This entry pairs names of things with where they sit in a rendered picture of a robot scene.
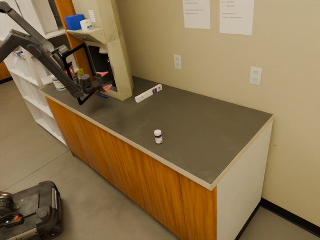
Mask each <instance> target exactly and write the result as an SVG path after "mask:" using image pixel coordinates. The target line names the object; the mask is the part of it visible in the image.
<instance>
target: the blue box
mask: <svg viewBox="0 0 320 240"><path fill-rule="evenodd" d="M64 18H65V21H66V24H67V26H68V29H69V30H80V29H82V27H81V24H80V21H82V20H85V19H84V16H83V14H74V15H70V16H66V17H64Z"/></svg>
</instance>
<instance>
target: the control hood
mask: <svg viewBox="0 0 320 240"><path fill-rule="evenodd" d="M66 31H67V32H68V33H70V34H71V35H73V34H75V35H82V36H86V37H88V38H90V39H91V40H93V41H94V42H96V43H102V44H105V43H107V42H106V38H105V34H104V30H103V28H92V29H90V30H82V29H80V30H66ZM73 36H74V35H73ZM75 37H76V36H75ZM77 38H78V37H77ZM78 39H79V38H78ZM80 40H81V39H80Z"/></svg>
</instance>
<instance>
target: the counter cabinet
mask: <svg viewBox="0 0 320 240"><path fill-rule="evenodd" d="M45 98H46V100H47V102H48V104H49V106H50V108H51V111H52V113H53V115H54V117H55V119H56V121H57V124H58V126H59V128H60V130H61V132H62V134H63V137H64V139H65V141H66V143H67V145H68V147H69V149H70V151H71V153H72V155H73V157H74V156H76V155H77V156H78V157H79V158H80V159H82V160H83V161H84V162H85V163H87V164H88V165H89V166H90V167H92V168H93V169H94V170H95V171H96V172H97V173H99V174H100V175H101V176H103V177H104V178H105V179H106V180H108V181H109V182H110V183H111V184H113V185H114V186H115V187H116V188H118V189H119V190H120V191H121V192H123V193H124V194H125V195H126V196H128V197H129V198H130V199H131V200H133V201H134V202H135V203H136V204H138V205H139V206H140V207H141V208H143V209H144V210H145V211H146V212H147V213H148V214H150V215H151V216H152V217H154V218H155V219H156V220H157V221H159V222H160V223H161V224H162V225H164V226H165V227H166V228H167V229H169V230H170V231H171V232H172V233H174V234H175V235H176V236H177V237H179V238H180V239H181V240H239V238H240V237H241V235H242V234H243V232H244V231H245V229H246V227H247V226H248V224H249V223H250V221H251V220H252V218H253V217H254V215H255V214H256V212H257V210H258V209H259V207H260V199H261V193H262V187H263V181H264V175H265V169H266V162H267V156H268V150H269V144H270V136H271V129H272V123H273V120H272V122H271V123H270V124H269V125H268V126H267V127H266V129H265V130H264V131H263V132H262V133H261V134H260V136H258V137H257V139H256V140H255V141H254V142H253V143H252V144H251V146H250V147H249V148H248V149H247V150H246V151H245V153H244V154H243V155H242V156H241V157H240V158H239V160H238V161H237V162H236V163H235V164H234V165H233V166H232V168H231V169H230V170H229V171H228V172H227V174H226V175H225V176H224V177H223V178H222V179H221V180H220V182H219V183H218V184H217V185H216V186H215V187H214V189H213V190H212V191H210V190H209V189H207V188H205V187H203V186H201V185H200V184H198V183H196V182H194V181H193V180H191V179H189V178H187V177H186V176H184V175H182V174H180V173H179V172H177V171H175V170H174V169H172V168H170V167H168V166H167V165H165V164H163V163H161V162H160V161H158V160H156V159H154V158H153V157H151V156H149V155H148V154H146V153H144V152H142V151H141V150H139V149H137V148H135V147H133V146H131V145H130V144H128V143H126V142H125V141H123V140H121V139H119V138H118V137H116V136H114V135H112V134H111V133H109V132H107V131H105V130H104V129H102V128H100V127H98V126H97V125H95V124H93V123H91V122H90V121H88V120H86V119H84V118H83V117H81V116H79V115H78V114H76V113H74V112H72V111H71V110H69V109H67V108H65V107H63V106H62V105H60V104H58V103H56V102H55V101H53V100H51V99H49V98H48V97H46V96H45Z"/></svg>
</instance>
